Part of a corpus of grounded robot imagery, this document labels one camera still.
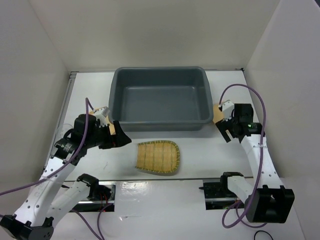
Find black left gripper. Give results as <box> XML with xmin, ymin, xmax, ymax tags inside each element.
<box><xmin>85</xmin><ymin>120</ymin><xmax>132</xmax><ymax>149</ymax></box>

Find yellow plate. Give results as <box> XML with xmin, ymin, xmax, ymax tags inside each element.
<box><xmin>89</xmin><ymin>109</ymin><xmax>115</xmax><ymax>135</ymax></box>
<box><xmin>212</xmin><ymin>103</ymin><xmax>225</xmax><ymax>124</ymax></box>

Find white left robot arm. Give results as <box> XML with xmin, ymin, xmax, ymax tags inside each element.
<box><xmin>0</xmin><ymin>114</ymin><xmax>132</xmax><ymax>240</ymax></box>

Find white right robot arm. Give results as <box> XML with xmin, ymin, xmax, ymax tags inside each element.
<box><xmin>213</xmin><ymin>100</ymin><xmax>295</xmax><ymax>224</ymax></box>

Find grey plastic bin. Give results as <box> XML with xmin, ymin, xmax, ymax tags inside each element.
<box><xmin>108</xmin><ymin>66</ymin><xmax>214</xmax><ymax>132</ymax></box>

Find woven bamboo tray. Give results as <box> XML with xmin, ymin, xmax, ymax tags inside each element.
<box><xmin>135</xmin><ymin>140</ymin><xmax>181</xmax><ymax>175</ymax></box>

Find clear glass cup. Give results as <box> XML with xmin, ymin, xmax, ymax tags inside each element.
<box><xmin>56</xmin><ymin>123</ymin><xmax>73</xmax><ymax>138</ymax></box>

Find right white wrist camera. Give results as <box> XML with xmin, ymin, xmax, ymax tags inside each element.
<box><xmin>218</xmin><ymin>100</ymin><xmax>235</xmax><ymax>121</ymax></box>

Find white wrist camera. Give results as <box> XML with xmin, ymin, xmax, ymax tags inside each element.
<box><xmin>93</xmin><ymin>106</ymin><xmax>110</xmax><ymax>128</ymax></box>
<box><xmin>218</xmin><ymin>100</ymin><xmax>235</xmax><ymax>121</ymax></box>

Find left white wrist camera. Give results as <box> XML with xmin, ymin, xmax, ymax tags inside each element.
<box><xmin>93</xmin><ymin>106</ymin><xmax>110</xmax><ymax>128</ymax></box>

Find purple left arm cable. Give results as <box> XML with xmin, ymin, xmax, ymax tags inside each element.
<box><xmin>0</xmin><ymin>97</ymin><xmax>113</xmax><ymax>240</ymax></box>

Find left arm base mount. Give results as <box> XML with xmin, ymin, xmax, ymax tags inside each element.
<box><xmin>73</xmin><ymin>181</ymin><xmax>116</xmax><ymax>213</ymax></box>

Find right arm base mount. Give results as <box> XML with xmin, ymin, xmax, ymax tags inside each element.
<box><xmin>199</xmin><ymin>178</ymin><xmax>239</xmax><ymax>210</ymax></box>

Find aluminium table edge rail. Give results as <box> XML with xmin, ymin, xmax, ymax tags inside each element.
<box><xmin>52</xmin><ymin>71</ymin><xmax>78</xmax><ymax>144</ymax></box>

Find black cable loop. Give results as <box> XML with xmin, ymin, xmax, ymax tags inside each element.
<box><xmin>254</xmin><ymin>230</ymin><xmax>274</xmax><ymax>240</ymax></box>

